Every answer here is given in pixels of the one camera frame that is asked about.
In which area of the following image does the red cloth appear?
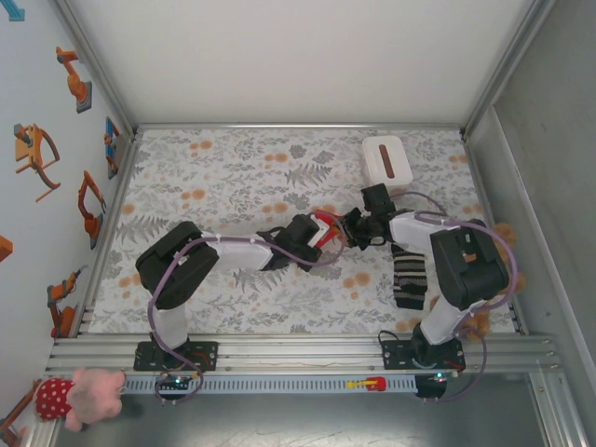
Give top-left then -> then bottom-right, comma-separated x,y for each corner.
309,210 -> 345,247

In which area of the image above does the black white striped sock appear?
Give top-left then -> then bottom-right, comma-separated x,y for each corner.
390,244 -> 428,309

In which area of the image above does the white tissue box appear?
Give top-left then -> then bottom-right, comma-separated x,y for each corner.
360,135 -> 414,202

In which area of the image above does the thin aluminium cross bar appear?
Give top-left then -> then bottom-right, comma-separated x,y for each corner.
133,122 -> 466,132

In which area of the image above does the brown teddy bear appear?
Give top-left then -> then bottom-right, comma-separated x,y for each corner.
430,221 -> 527,345

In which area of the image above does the floral patterned tablecloth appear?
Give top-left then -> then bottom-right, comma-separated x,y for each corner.
88,128 -> 519,335

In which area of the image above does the red yellow tool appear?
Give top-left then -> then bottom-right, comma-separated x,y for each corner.
346,375 -> 386,392

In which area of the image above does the pink plush pig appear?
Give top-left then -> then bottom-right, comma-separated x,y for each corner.
34,366 -> 128,432

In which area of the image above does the orange grey gripper sticker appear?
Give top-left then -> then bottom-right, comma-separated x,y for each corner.
12,123 -> 62,203

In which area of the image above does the wide aluminium mounting rail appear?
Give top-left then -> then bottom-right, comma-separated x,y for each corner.
44,332 -> 565,376

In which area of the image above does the aluminium side rail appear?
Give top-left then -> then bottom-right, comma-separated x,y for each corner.
74,134 -> 141,337
460,132 -> 530,337

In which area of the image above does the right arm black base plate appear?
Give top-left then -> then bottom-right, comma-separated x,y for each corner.
381,339 -> 466,373

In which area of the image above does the perforated grey cable tray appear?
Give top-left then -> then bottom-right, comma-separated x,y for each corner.
124,374 -> 418,395

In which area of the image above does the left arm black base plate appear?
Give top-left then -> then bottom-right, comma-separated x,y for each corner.
133,341 -> 220,373

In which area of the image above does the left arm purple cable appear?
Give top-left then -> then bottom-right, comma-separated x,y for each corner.
147,216 -> 346,406

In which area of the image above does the aluminium frame post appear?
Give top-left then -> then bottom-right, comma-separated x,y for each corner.
459,0 -> 559,141
49,0 -> 139,139

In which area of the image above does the blue orange wall sticker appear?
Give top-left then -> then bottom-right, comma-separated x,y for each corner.
103,115 -> 122,181

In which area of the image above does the orange grey wall sticker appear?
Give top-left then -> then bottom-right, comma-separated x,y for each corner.
0,379 -> 42,447

